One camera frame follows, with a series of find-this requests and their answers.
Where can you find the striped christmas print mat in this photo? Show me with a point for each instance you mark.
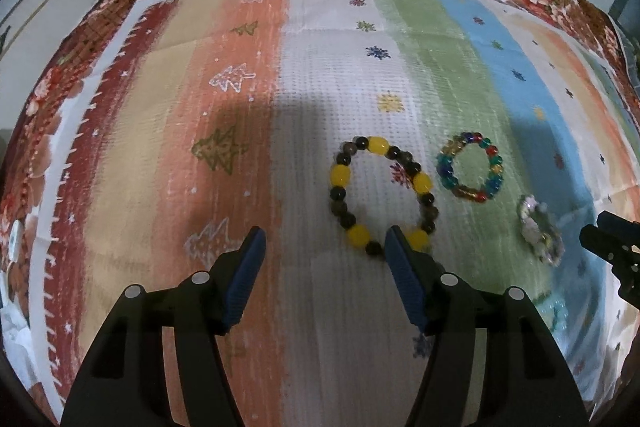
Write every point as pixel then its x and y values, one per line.
pixel 210 117

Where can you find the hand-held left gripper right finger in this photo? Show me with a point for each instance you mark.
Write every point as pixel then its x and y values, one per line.
pixel 403 276

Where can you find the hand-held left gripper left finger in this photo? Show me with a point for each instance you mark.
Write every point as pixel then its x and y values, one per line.
pixel 243 276

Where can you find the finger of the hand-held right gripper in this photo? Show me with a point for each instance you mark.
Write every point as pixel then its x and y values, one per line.
pixel 611 243

